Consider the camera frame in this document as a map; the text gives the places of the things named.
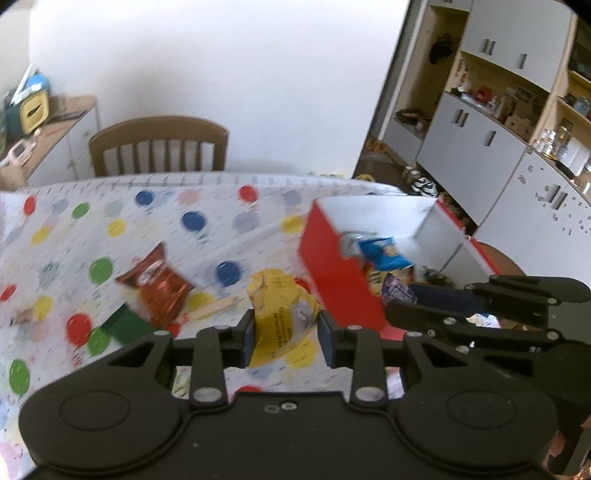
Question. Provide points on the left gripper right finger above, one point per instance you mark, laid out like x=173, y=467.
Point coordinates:
x=360, y=350

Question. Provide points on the beige sausage stick snack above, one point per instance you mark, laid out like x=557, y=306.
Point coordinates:
x=208, y=310

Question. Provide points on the brown Oreo snack bag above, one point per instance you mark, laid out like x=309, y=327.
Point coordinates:
x=162, y=290

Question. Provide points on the blue yellow toy box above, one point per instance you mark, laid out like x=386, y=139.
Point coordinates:
x=27, y=108

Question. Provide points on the blue snack bag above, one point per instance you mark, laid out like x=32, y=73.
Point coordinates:
x=383, y=254

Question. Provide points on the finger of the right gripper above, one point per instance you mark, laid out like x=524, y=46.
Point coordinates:
x=503, y=295
x=429, y=320

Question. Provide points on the person right hand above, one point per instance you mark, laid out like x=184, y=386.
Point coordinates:
x=569, y=453

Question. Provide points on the white side cabinet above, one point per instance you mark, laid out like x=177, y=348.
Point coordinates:
x=61, y=153

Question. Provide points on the white handheld device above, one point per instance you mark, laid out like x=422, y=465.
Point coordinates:
x=19, y=153

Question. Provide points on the balloon pattern tablecloth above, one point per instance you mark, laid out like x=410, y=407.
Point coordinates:
x=63, y=248

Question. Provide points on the green dark snack packet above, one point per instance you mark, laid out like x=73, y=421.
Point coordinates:
x=125, y=326

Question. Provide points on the black snack packet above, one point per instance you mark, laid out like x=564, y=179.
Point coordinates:
x=394, y=289

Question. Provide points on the red cardboard box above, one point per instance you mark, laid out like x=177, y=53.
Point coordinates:
x=425, y=232

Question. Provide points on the round brown snack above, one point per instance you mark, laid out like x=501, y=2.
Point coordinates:
x=349, y=244

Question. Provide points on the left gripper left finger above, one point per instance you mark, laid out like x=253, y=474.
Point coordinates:
x=214, y=350

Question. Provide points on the red yellow snack bag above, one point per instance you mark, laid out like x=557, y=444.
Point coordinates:
x=375, y=279

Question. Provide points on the white wall cabinet unit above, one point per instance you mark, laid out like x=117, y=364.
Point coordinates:
x=492, y=108

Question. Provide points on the wooden chair behind table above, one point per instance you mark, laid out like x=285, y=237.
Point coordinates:
x=158, y=144

